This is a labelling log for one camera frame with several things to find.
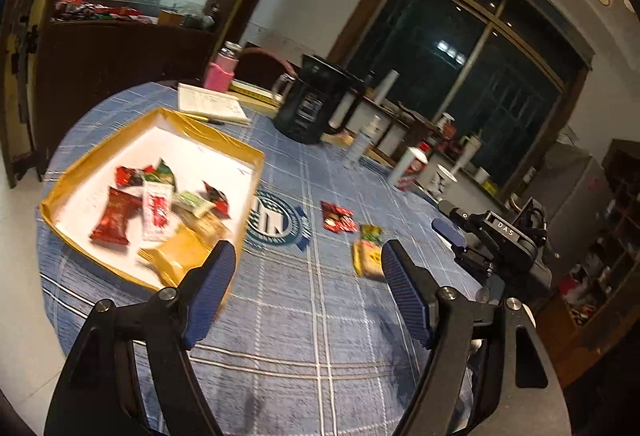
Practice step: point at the white notebook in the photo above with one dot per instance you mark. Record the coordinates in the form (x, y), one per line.
(215, 106)

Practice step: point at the green leafy snack packet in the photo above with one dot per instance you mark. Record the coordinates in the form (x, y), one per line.
(372, 234)

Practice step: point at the white patterned paper cup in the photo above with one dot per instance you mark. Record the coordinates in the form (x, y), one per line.
(441, 181)

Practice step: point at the white green candy packet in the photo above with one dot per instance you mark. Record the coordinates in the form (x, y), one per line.
(192, 203)

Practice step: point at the yellow ruler box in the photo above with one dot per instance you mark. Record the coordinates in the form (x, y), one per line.
(265, 95)

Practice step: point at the gold cardboard tray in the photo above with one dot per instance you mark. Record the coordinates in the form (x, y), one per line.
(162, 146)

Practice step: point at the pink water bottle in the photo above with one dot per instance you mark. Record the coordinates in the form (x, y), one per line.
(220, 72)

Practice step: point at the white red liquor bottle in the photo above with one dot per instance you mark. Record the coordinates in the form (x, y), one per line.
(411, 165)

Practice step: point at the dark red snack packet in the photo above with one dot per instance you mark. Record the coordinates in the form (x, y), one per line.
(112, 227)

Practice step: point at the black electric kettle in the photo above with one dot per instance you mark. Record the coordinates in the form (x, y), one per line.
(311, 98)

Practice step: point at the salted egg biscuit packet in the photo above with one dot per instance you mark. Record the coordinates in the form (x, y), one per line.
(366, 259)

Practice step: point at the red candy packet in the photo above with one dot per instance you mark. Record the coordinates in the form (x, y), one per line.
(338, 219)

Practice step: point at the white spray bottle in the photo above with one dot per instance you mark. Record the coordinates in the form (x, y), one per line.
(361, 143)

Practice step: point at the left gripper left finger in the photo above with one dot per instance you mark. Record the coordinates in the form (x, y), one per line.
(98, 390)

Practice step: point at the golden pastry packet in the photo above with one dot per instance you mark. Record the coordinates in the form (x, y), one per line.
(176, 256)

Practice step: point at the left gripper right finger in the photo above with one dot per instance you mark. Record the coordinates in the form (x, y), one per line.
(487, 372)

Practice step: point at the white red snack packet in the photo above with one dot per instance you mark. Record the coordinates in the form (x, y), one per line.
(156, 211)

